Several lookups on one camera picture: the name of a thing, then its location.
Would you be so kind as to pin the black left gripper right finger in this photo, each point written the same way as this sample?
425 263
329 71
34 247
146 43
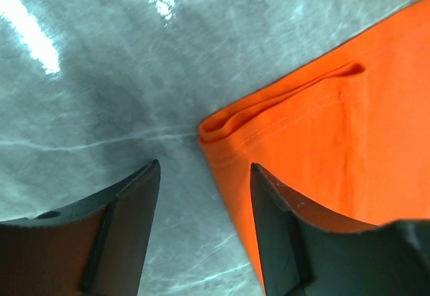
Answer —
308 249

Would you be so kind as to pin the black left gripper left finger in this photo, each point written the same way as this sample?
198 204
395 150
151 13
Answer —
95 246

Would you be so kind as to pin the orange t shirt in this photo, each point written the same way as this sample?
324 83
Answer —
350 130

